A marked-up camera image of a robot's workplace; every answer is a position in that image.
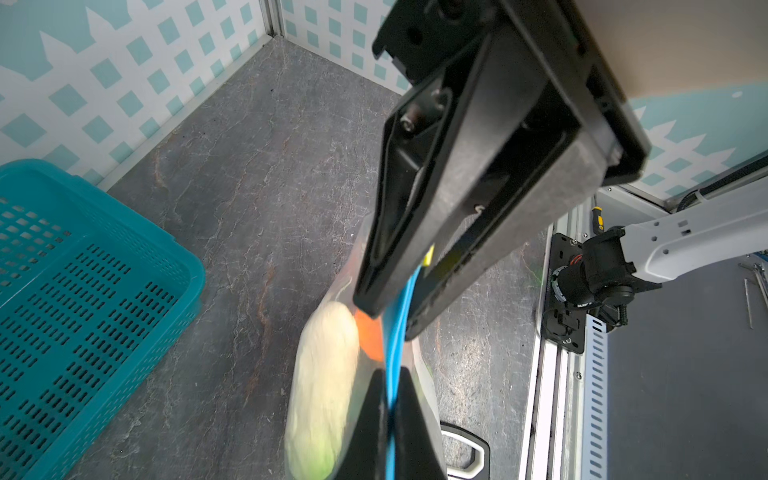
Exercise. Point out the clear zip top bag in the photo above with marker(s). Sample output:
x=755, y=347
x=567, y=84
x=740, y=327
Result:
x=342, y=289

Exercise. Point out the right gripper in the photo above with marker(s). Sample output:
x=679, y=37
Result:
x=447, y=177

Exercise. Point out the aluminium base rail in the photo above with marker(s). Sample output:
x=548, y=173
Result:
x=562, y=435

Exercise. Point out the orange toy tomato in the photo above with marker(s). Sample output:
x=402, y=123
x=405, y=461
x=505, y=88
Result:
x=370, y=335

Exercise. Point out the yellow handled screwdriver right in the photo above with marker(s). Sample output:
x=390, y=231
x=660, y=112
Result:
x=597, y=220

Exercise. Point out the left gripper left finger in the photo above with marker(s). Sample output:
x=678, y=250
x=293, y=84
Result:
x=365, y=457

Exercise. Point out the white green toy cabbage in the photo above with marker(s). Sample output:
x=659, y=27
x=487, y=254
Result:
x=324, y=374

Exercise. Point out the teal plastic basket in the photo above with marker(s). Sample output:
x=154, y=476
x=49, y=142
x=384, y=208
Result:
x=93, y=295

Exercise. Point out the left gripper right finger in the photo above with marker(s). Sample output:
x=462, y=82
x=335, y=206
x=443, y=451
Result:
x=415, y=456

